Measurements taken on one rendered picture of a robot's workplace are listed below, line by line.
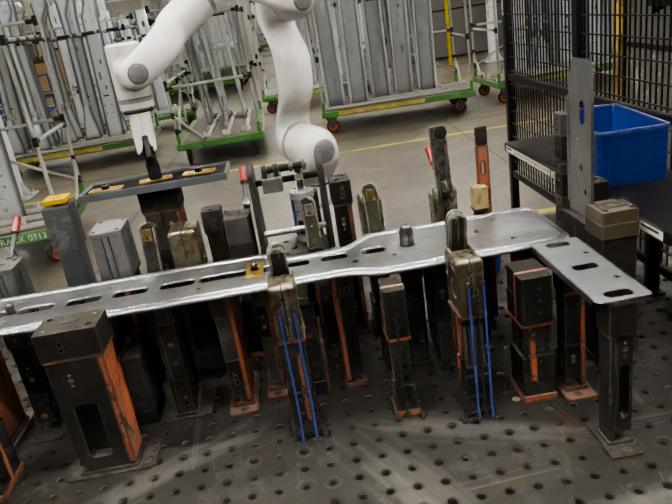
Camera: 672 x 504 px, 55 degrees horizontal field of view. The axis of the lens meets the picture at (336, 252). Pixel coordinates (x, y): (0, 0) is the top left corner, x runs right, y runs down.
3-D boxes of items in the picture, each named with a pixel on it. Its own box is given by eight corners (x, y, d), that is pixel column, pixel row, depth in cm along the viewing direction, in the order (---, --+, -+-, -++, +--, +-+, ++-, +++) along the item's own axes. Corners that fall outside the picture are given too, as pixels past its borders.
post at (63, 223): (87, 362, 177) (38, 211, 161) (94, 349, 184) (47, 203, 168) (115, 357, 177) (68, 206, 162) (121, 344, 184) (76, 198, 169)
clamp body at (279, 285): (288, 449, 130) (255, 295, 117) (286, 414, 141) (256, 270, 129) (333, 440, 130) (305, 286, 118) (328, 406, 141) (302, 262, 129)
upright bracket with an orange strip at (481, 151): (487, 317, 168) (474, 128, 150) (485, 315, 169) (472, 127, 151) (498, 315, 168) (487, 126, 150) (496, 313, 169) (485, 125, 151)
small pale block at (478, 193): (483, 326, 164) (473, 189, 151) (478, 320, 167) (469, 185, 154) (496, 324, 164) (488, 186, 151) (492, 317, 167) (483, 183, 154)
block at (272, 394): (267, 400, 147) (243, 286, 136) (267, 370, 159) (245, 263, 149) (291, 396, 147) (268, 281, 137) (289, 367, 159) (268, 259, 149)
